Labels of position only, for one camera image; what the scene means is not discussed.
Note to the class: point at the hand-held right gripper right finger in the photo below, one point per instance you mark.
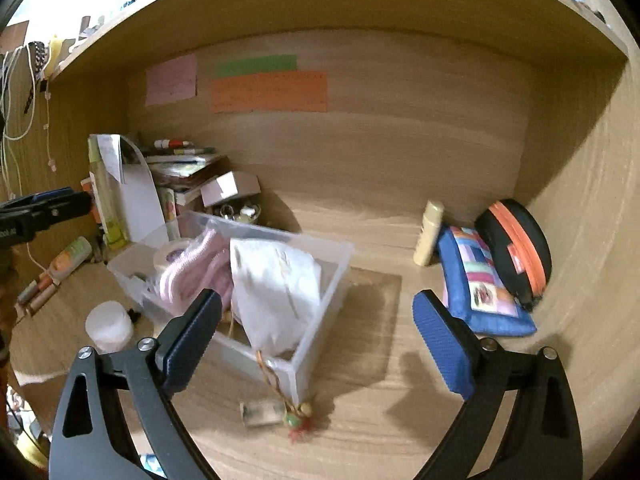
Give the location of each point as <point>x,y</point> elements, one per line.
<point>442,340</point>

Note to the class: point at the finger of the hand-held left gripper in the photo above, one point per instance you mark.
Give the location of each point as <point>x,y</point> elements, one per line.
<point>60,212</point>
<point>45,198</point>

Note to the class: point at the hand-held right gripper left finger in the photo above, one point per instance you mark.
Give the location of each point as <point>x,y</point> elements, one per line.
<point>192,340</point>

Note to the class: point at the white cloth bag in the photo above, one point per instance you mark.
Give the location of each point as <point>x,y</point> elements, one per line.
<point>275,290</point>

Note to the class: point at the clear plastic storage box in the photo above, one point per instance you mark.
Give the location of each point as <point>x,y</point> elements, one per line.
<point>330,280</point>

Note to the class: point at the gold bell ornament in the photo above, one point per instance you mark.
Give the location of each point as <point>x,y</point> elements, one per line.
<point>300,415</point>

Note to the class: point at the wooden desktop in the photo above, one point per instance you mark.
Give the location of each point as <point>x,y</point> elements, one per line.
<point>375,410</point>

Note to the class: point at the orange green tube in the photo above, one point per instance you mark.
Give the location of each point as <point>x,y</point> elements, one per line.
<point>70,257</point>

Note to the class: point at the green tall box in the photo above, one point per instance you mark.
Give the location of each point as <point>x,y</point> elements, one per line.
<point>107,200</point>

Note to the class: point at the brown white small tube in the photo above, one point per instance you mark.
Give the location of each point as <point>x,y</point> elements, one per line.
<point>44,301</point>
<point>34,291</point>

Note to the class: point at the blue patchwork pouch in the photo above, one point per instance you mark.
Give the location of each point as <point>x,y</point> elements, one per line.
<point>480,285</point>

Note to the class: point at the white file holder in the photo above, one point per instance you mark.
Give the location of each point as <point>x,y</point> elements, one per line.
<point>140,195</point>

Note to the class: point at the white lidded jar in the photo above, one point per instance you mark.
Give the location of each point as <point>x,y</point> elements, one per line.
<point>109,325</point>

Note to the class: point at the small glass bottle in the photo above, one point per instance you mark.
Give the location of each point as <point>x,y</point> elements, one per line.
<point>260,414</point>

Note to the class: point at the pale yellow tube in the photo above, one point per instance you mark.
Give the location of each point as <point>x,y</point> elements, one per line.
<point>429,235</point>

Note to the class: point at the black round case orange zipper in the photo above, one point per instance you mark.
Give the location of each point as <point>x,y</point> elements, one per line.
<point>520,245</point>

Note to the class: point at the stack of books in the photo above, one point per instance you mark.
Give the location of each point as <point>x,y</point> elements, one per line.
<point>185,170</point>

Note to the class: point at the metal key bunch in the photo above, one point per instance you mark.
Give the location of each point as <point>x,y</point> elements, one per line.
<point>240,212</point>

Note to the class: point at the small white cardboard box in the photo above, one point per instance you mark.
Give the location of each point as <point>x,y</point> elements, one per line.
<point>225,187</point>

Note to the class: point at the pink sticky note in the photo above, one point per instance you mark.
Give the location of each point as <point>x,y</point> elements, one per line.
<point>171,80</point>

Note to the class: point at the orange sticky note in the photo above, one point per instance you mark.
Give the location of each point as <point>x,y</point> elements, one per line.
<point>270,91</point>

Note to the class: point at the green sticky note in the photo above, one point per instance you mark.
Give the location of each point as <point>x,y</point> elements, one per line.
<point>257,66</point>

